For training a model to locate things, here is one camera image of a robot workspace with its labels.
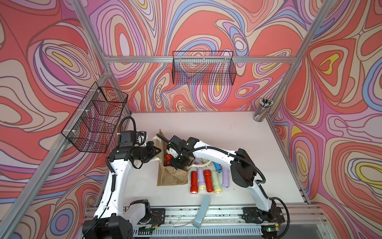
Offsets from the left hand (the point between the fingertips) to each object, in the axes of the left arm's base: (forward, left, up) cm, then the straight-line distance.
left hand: (162, 150), depth 76 cm
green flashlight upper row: (-1, -25, -18) cm, 30 cm away
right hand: (-5, -7, -15) cm, 17 cm away
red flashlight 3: (-12, -25, -17) cm, 33 cm away
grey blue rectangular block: (-25, -21, -20) cm, 38 cm away
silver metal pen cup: (+38, -66, -11) cm, 77 cm away
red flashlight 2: (-14, -17, -17) cm, 27 cm away
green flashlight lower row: (-14, -30, -16) cm, 36 cm away
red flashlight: (0, -2, -8) cm, 9 cm away
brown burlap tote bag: (-11, -4, -6) cm, 13 cm away
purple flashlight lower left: (-12, -21, -17) cm, 29 cm away
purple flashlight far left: (+2, -19, -16) cm, 25 cm away
